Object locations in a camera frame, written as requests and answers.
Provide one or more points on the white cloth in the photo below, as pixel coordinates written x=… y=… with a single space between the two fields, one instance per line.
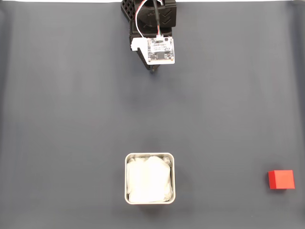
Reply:
x=149 y=179

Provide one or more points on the dark grey table mat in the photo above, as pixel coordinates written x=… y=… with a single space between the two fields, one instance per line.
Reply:
x=59 y=119

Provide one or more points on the square metal box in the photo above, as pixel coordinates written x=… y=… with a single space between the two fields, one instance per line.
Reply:
x=174 y=181

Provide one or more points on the red cube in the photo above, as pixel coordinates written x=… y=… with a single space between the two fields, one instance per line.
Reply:
x=282 y=180

